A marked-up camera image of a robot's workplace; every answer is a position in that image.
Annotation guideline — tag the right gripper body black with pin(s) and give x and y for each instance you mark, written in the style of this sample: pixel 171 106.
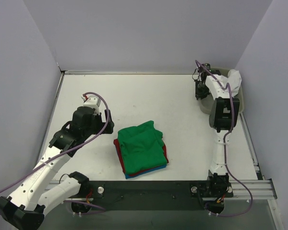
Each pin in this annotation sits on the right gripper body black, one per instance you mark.
pixel 199 89

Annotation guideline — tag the blue t shirt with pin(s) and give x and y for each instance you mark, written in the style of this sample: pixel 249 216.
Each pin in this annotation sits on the blue t shirt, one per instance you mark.
pixel 129 176

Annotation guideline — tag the grey plastic tray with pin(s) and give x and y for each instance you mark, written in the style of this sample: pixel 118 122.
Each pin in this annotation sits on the grey plastic tray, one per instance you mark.
pixel 206 103

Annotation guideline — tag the white t shirt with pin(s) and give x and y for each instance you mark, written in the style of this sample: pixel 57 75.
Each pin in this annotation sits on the white t shirt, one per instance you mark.
pixel 233 78

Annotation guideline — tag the aluminium rail profile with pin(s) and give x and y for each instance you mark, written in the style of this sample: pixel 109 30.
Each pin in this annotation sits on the aluminium rail profile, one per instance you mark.
pixel 254 189

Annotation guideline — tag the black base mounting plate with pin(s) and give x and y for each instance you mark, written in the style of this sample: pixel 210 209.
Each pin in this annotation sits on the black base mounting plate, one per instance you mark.
pixel 142 204

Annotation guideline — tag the green t shirt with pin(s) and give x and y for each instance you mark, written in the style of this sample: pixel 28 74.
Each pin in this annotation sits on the green t shirt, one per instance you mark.
pixel 141 147

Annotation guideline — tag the red t shirt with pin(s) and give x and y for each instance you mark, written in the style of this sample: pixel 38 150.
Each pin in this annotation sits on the red t shirt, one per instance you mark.
pixel 118 151

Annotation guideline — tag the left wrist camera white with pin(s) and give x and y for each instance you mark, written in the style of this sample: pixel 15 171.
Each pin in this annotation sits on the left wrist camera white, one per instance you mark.
pixel 92 101

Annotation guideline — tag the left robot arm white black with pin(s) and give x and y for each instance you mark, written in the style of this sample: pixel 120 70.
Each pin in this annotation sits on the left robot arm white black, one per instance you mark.
pixel 26 207

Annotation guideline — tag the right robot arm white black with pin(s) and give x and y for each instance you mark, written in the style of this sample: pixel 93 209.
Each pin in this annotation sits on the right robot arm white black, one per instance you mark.
pixel 222 119

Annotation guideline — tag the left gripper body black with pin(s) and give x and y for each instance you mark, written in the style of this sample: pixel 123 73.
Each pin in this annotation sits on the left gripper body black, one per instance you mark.
pixel 108 121

